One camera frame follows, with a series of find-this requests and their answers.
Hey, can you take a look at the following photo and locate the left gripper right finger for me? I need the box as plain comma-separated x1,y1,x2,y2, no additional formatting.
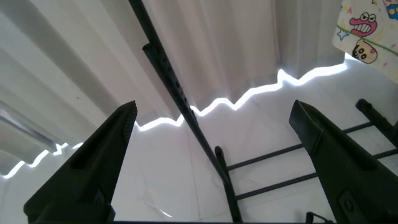
289,99,398,223

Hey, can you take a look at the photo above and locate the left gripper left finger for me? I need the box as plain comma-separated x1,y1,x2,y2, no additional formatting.
23,100,139,223

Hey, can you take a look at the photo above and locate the cream printed garment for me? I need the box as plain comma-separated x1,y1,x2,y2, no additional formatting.
331,0,398,84

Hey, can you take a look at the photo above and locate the black clothes rack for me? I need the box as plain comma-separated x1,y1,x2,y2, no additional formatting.
129,0,398,223

